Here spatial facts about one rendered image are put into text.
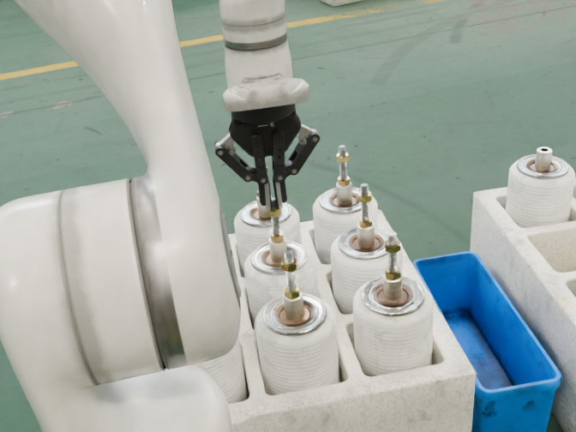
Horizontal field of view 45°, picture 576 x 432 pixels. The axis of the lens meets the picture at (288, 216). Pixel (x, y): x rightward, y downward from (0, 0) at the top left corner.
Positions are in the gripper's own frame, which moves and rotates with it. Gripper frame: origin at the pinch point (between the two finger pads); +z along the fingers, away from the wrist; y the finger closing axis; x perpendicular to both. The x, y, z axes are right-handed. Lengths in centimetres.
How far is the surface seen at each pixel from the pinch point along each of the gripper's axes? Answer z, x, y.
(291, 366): 13.7, 16.4, 1.3
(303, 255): 9.7, 0.3, -3.1
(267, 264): 9.7, 1.1, 1.7
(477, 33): 35, -153, -89
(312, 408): 17.7, 19.4, -0.3
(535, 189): 11.2, -9.5, -39.9
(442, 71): 35, -122, -66
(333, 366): 16.0, 15.0, -3.7
